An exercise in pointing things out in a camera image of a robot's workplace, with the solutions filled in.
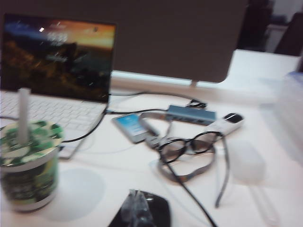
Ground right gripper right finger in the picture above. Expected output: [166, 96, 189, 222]
[140, 192, 156, 227]

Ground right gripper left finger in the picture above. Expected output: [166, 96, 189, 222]
[129, 189, 143, 227]

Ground grey-brown desk partition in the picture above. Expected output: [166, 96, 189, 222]
[0, 0, 250, 84]

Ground black computer mouse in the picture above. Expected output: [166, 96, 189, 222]
[107, 190, 171, 227]

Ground blue-grey usb hub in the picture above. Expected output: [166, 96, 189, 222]
[166, 105, 218, 126]

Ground white remote black end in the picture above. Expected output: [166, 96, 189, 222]
[205, 113, 245, 137]

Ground green printed drink cup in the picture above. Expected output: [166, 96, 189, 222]
[0, 120, 65, 213]

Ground white drinking straw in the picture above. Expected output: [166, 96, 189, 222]
[18, 87, 31, 145]

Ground white laptop landscape wallpaper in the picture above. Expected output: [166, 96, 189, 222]
[0, 13, 117, 159]

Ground clear plastic storage box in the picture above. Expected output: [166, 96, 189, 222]
[258, 70, 303, 166]

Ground black mesh office chair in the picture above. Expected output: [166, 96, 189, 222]
[238, 0, 275, 52]

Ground black frame eyeglasses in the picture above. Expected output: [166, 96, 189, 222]
[157, 131, 232, 227]

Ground grey lanyard strap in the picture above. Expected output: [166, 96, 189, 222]
[138, 112, 217, 183]

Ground black hub cable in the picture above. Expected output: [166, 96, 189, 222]
[107, 107, 169, 114]
[108, 91, 206, 108]

